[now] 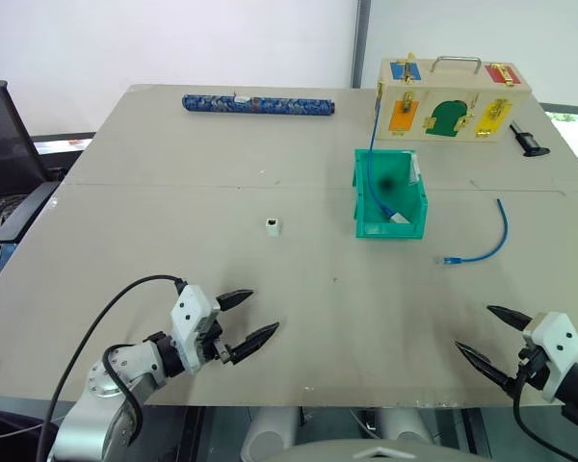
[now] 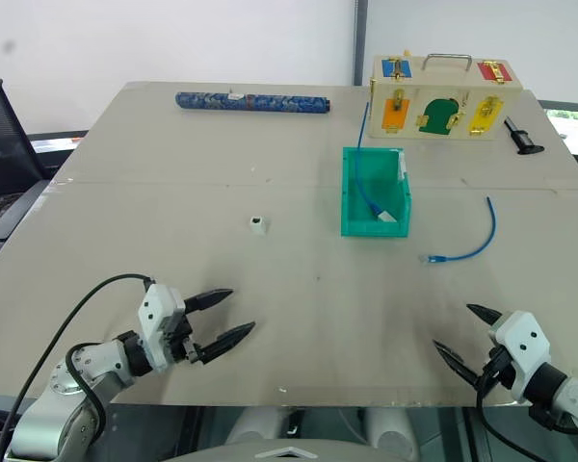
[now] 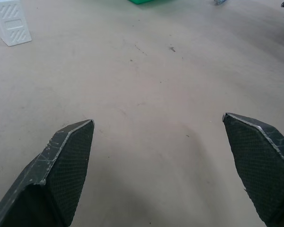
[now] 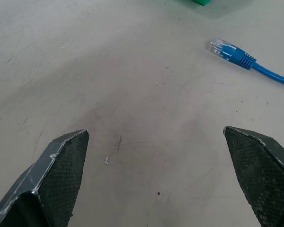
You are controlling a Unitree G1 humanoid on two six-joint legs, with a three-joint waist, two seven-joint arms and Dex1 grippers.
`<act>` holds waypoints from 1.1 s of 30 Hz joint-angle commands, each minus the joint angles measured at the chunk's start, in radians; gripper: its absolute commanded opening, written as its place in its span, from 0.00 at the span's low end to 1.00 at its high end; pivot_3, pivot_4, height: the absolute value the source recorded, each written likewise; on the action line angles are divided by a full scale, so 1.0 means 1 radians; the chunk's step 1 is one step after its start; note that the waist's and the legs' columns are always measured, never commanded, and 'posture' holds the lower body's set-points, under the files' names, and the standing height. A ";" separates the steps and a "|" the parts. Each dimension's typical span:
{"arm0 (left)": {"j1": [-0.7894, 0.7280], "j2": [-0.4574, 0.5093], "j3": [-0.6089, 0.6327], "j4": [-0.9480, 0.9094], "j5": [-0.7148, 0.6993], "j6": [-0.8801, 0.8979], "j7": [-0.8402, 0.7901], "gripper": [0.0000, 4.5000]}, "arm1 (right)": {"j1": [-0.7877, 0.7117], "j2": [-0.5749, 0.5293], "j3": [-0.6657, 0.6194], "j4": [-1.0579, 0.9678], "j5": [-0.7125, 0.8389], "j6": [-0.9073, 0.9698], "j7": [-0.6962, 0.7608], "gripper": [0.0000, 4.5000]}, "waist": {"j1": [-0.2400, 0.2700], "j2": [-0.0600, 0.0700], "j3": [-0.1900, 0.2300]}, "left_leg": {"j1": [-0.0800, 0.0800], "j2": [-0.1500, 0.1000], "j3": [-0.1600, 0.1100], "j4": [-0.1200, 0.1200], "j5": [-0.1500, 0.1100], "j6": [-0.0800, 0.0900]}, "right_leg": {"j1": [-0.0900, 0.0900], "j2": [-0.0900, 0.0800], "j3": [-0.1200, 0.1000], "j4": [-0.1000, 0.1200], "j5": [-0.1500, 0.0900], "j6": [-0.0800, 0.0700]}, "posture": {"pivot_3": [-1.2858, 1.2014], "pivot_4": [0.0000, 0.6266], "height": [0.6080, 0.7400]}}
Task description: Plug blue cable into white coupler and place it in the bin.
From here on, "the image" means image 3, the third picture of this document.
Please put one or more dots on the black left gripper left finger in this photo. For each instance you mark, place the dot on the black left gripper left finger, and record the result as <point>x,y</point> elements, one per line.
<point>61,170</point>

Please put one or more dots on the green plastic block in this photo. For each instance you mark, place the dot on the green plastic block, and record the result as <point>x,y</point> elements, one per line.
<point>140,1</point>

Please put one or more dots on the white ribbed plastic box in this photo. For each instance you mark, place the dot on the white ribbed plastic box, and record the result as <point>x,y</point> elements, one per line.
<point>10,22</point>

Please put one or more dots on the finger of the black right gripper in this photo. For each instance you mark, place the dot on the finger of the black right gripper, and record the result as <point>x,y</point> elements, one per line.
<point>258,165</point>

